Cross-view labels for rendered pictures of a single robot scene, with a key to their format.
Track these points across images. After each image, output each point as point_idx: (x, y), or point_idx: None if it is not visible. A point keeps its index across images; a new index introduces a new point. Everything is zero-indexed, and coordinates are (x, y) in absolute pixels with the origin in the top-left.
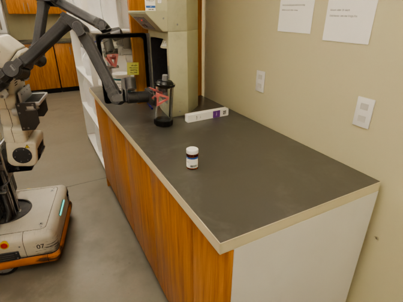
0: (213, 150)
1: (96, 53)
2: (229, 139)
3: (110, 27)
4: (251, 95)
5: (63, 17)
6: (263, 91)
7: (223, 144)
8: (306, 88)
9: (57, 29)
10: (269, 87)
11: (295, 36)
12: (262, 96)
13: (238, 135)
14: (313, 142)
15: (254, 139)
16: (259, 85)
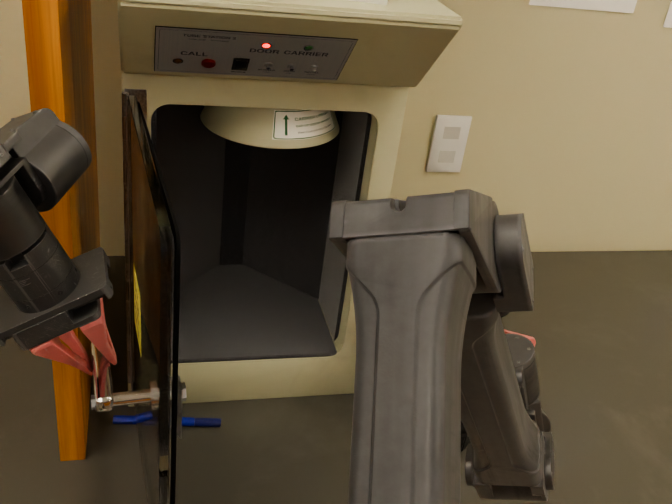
0: (662, 381)
1: (506, 340)
2: (582, 333)
3: (15, 132)
4: (402, 189)
5: (476, 236)
6: (460, 167)
7: (617, 352)
8: (605, 135)
9: (458, 356)
10: (482, 154)
11: (587, 18)
12: (451, 182)
13: (547, 310)
14: (608, 238)
15: (576, 296)
16: (446, 157)
